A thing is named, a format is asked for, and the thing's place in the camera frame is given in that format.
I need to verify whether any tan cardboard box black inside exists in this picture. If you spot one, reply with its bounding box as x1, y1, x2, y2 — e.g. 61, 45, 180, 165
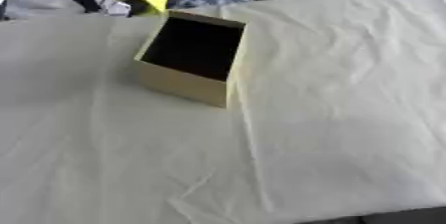
132, 9, 250, 109

